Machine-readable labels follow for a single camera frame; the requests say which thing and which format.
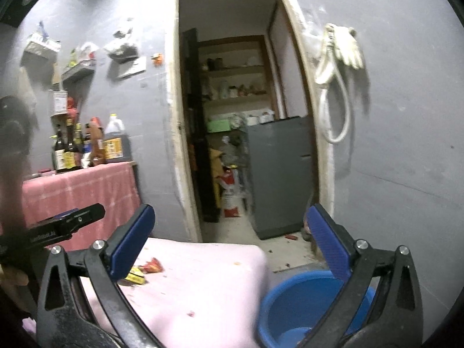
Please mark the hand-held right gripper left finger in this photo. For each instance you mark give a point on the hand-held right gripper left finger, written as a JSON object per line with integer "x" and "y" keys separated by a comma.
{"x": 136, "y": 241}

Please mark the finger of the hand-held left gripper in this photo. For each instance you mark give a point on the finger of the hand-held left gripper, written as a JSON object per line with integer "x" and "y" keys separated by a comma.
{"x": 79, "y": 219}
{"x": 67, "y": 213}

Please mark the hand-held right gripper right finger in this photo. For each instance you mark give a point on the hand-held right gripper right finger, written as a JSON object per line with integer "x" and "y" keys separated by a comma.
{"x": 326, "y": 241}

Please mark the red wrapper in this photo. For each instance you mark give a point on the red wrapper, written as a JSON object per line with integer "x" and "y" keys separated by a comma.
{"x": 152, "y": 265}

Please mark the yellow wrapper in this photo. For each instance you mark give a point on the yellow wrapper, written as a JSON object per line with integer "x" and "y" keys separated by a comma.
{"x": 134, "y": 277}

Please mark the blue plastic basin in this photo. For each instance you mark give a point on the blue plastic basin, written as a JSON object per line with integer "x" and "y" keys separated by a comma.
{"x": 290, "y": 308}

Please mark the red checked cloth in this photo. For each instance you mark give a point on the red checked cloth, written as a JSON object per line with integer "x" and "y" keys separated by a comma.
{"x": 79, "y": 195}

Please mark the dark soy sauce bottle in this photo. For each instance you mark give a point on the dark soy sauce bottle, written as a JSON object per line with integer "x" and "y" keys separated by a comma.
{"x": 60, "y": 156}
{"x": 74, "y": 148}

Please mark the brown sauce bottle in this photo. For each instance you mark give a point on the brown sauce bottle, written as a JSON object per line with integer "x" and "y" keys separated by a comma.
{"x": 97, "y": 145}

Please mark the grey washing machine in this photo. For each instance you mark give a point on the grey washing machine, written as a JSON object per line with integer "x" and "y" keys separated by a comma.
{"x": 281, "y": 177}

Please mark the pink flowered blanket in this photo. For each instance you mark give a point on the pink flowered blanket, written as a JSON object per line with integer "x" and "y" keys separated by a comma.
{"x": 203, "y": 290}

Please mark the large cooking oil jug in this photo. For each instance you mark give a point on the large cooking oil jug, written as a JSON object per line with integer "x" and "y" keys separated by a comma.
{"x": 116, "y": 145}

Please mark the red hanging bag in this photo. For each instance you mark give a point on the red hanging bag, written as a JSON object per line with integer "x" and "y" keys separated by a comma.
{"x": 71, "y": 110}

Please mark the red and white sack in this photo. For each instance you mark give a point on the red and white sack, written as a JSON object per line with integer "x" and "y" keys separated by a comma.
{"x": 228, "y": 192}

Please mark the green box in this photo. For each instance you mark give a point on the green box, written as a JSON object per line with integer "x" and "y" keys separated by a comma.
{"x": 218, "y": 125}

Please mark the green seasoning packet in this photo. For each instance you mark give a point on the green seasoning packet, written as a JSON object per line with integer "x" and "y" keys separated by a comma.
{"x": 73, "y": 58}

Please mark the pink seasoning packets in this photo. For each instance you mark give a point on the pink seasoning packets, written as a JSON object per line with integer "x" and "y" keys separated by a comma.
{"x": 88, "y": 52}

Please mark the white plastic basket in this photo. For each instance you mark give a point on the white plastic basket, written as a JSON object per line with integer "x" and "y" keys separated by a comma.
{"x": 40, "y": 45}

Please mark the plastic bag of dried goods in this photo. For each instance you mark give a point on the plastic bag of dried goods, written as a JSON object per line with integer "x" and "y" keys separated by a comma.
{"x": 122, "y": 45}

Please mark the wooden shelf unit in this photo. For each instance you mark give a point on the wooden shelf unit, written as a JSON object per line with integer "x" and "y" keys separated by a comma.
{"x": 235, "y": 70}

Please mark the cream rubber gloves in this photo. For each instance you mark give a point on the cream rubber gloves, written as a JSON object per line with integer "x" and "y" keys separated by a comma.
{"x": 348, "y": 49}

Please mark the wooden door frame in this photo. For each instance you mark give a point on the wooden door frame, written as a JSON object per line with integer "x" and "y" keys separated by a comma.
{"x": 181, "y": 134}

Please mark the orange wall hook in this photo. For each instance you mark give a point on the orange wall hook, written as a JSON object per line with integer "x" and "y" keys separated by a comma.
{"x": 157, "y": 59}

